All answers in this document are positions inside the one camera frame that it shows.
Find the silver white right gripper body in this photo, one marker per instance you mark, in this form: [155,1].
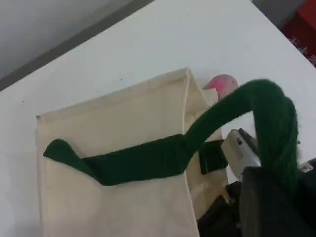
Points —
[243,155]

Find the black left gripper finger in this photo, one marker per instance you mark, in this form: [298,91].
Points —
[271,217]
[217,219]

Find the pink peach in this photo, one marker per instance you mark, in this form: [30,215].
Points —
[222,85]

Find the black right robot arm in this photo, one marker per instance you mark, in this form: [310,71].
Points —
[308,168]

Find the red box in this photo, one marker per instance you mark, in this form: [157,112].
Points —
[306,22]

